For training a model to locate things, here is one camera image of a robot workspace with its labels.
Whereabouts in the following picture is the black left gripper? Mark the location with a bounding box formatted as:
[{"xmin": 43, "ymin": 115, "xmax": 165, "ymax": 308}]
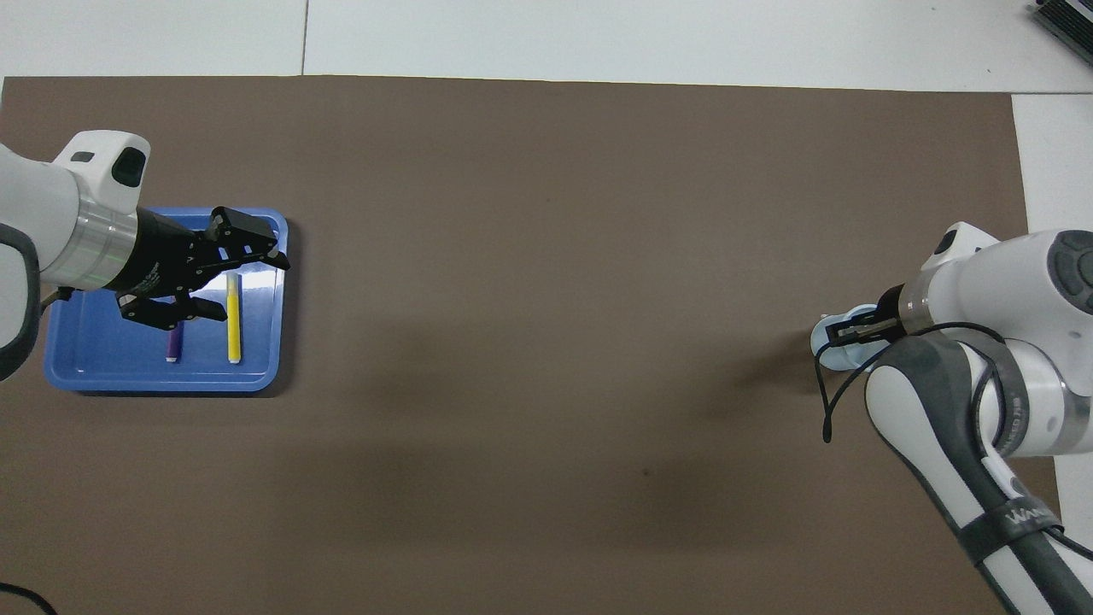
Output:
[{"xmin": 114, "ymin": 205, "xmax": 292, "ymax": 333}]

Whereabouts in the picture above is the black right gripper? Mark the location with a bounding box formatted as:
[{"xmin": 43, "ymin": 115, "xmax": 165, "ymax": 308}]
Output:
[{"xmin": 824, "ymin": 286, "xmax": 908, "ymax": 348}]

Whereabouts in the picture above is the yellow marker pen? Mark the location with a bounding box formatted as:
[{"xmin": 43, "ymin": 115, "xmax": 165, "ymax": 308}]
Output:
[{"xmin": 225, "ymin": 273, "xmax": 243, "ymax": 366}]

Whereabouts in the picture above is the blue plastic tray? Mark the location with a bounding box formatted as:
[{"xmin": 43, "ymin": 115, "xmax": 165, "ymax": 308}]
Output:
[{"xmin": 43, "ymin": 208, "xmax": 289, "ymax": 394}]

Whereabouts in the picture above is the translucent plastic pen cup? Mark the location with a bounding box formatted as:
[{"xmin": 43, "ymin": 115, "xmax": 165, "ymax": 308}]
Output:
[{"xmin": 810, "ymin": 304, "xmax": 886, "ymax": 372}]

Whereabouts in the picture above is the brown table mat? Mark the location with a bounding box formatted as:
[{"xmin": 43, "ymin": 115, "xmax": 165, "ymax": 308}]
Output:
[{"xmin": 0, "ymin": 75, "xmax": 1064, "ymax": 615}]

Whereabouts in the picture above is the grey ribbed device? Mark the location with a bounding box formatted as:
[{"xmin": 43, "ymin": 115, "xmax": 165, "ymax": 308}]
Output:
[{"xmin": 1031, "ymin": 0, "xmax": 1093, "ymax": 44}]

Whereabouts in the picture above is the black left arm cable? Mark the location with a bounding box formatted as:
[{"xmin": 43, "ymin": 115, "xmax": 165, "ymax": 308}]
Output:
[{"xmin": 0, "ymin": 583, "xmax": 57, "ymax": 615}]

